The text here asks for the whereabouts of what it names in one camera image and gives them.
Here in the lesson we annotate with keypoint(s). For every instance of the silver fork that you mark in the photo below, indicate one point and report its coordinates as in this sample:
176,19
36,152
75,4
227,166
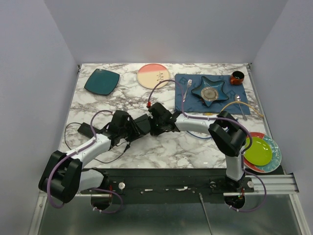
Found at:
189,83

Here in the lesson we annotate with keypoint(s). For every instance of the teal square plate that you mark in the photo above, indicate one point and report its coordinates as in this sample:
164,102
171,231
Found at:
102,82

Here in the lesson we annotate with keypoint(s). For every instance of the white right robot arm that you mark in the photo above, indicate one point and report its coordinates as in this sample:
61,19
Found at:
228,135

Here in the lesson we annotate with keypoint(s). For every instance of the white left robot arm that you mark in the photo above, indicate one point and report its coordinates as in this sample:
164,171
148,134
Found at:
63,173

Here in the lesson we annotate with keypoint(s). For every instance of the black network switch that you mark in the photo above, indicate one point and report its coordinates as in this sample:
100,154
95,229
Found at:
143,124

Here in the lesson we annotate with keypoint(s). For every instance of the lime green plate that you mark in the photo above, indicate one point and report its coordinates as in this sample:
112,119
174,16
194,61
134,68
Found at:
259,153

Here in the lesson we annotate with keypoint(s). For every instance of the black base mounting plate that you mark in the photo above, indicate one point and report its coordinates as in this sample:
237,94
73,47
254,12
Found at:
171,186

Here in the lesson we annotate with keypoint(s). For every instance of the blue star-shaped dish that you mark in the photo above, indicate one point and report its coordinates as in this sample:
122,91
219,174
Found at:
209,91

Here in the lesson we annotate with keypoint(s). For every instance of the pink and cream round plate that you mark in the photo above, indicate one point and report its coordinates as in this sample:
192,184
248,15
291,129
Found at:
150,75

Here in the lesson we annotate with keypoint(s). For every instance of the red rimmed plate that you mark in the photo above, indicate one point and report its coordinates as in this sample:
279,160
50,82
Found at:
251,166

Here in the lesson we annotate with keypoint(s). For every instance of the silver spoon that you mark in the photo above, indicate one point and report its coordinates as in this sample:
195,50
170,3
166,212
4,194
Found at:
237,98

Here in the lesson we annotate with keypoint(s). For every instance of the light blue patterned plate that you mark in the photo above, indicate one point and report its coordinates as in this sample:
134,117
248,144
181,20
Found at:
276,156

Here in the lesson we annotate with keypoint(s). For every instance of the black power adapter brick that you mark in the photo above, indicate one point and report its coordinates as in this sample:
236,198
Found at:
85,130

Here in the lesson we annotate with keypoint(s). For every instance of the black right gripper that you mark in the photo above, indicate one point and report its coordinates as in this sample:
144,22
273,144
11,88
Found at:
154,132

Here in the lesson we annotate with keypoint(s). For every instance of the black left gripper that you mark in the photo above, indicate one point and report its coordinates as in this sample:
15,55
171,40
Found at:
135,130

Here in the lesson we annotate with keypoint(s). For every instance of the orange-brown mug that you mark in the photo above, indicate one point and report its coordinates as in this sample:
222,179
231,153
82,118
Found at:
237,78

